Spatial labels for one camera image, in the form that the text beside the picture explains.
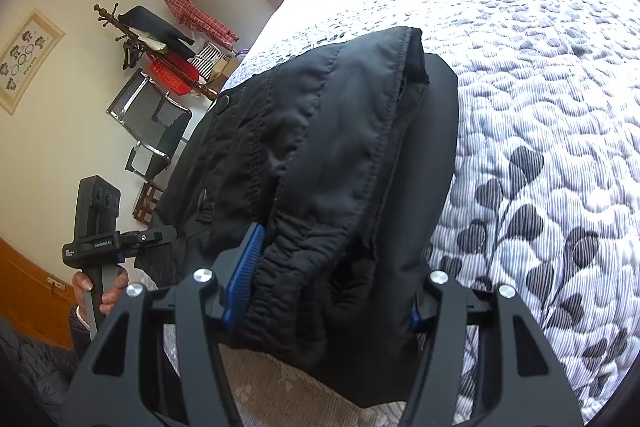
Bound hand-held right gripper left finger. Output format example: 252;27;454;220
59;223;266;427

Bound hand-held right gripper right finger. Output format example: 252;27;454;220
400;271;586;427

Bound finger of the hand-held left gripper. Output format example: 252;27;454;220
117;227;177;258

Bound black quilted pants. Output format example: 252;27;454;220
135;26;458;408

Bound person's left forearm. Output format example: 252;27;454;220
0;304;91;427

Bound person's left hand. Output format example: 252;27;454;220
71;269;130;323

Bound small wooden stool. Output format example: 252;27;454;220
131;179;166;228

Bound orange wooden door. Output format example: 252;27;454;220
0;234;93;350

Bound black mesh metal chair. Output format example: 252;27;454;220
106;68;193;172

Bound beige patterned bed sheet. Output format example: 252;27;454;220
165;322;363;427

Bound wooden coat rack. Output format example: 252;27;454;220
92;3;221;102

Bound red bag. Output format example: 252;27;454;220
147;52;201;96

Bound cardboard box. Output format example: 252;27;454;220
207;54;241;90

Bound black white striped bag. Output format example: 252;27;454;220
192;44;223;80

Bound red plaid garment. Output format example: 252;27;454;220
164;0;241;50

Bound grey patterned quilted bedspread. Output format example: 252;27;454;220
162;0;640;413

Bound framed wall picture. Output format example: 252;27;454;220
0;8;66;115

